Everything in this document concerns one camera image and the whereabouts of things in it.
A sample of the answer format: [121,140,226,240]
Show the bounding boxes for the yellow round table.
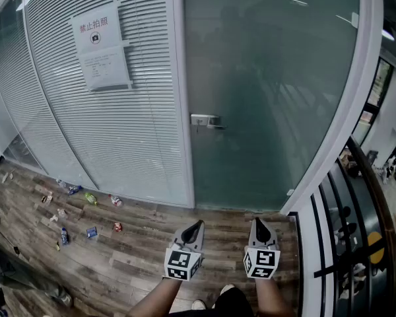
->
[368,232,385,264]

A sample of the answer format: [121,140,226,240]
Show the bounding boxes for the narrow black framed window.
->
[351,56,395,145]

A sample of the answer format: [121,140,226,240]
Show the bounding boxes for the black railing with wooden handrail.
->
[288,137,396,317]

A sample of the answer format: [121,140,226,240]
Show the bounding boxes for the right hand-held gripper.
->
[243,217,281,280]

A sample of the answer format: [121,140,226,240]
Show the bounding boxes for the person's left forearm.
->
[128,277,182,317]

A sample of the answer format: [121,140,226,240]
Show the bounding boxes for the glass partition with white blinds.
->
[0,0,189,207]

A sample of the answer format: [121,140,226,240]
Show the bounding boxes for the person's black shorts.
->
[170,285,255,317]

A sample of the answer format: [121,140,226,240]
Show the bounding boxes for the person's right forearm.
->
[254,277,298,317]

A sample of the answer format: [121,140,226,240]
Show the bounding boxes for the crumpled white paper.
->
[49,208,69,223]

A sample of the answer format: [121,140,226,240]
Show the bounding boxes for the frosted glass door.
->
[183,0,360,211]

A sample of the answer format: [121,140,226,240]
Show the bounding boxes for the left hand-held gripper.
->
[163,219,206,282]

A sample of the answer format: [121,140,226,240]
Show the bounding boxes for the white sheet with small print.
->
[77,44,133,92]

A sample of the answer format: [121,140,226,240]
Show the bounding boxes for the silver door handle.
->
[190,113,226,133]

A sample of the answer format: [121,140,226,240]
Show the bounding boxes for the white notice with red print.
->
[71,0,123,55]

